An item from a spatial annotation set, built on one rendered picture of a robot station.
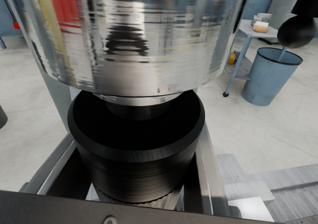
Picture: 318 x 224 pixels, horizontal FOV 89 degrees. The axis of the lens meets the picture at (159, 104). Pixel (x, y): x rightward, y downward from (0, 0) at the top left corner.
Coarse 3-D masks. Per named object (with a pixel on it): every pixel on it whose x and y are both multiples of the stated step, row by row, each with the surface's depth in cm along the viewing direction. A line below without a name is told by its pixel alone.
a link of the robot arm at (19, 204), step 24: (0, 192) 4; (0, 216) 3; (24, 216) 3; (48, 216) 3; (72, 216) 4; (96, 216) 4; (120, 216) 4; (144, 216) 4; (168, 216) 4; (192, 216) 4; (216, 216) 4
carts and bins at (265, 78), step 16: (256, 16) 211; (256, 32) 183; (272, 32) 188; (272, 48) 208; (240, 64) 238; (256, 64) 196; (272, 64) 179; (288, 64) 172; (256, 80) 200; (272, 80) 188; (224, 96) 225; (256, 96) 208; (272, 96) 204; (0, 112) 159; (0, 128) 160
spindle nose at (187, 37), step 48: (48, 0) 2; (96, 0) 2; (144, 0) 2; (192, 0) 2; (240, 0) 2; (48, 48) 2; (96, 48) 2; (144, 48) 2; (192, 48) 2; (144, 96) 3
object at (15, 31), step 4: (4, 0) 308; (4, 4) 312; (8, 8) 317; (8, 12) 321; (12, 16) 328; (12, 20) 330; (16, 24) 318; (12, 28) 323; (16, 28) 323; (20, 28) 322; (4, 32) 304; (8, 32) 305; (12, 32) 306; (16, 32) 308; (20, 32) 309; (0, 36) 291; (4, 36) 292; (8, 36) 293; (12, 36) 294; (16, 36) 296; (20, 36) 297; (0, 40) 293; (0, 44) 297; (4, 44) 301; (4, 48) 302
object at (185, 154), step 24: (96, 96) 6; (192, 96) 6; (72, 120) 5; (96, 120) 5; (120, 120) 5; (144, 120) 5; (168, 120) 5; (192, 120) 5; (96, 144) 4; (120, 144) 4; (144, 144) 4; (168, 144) 4; (192, 144) 5; (120, 168) 4; (144, 168) 4; (168, 168) 5
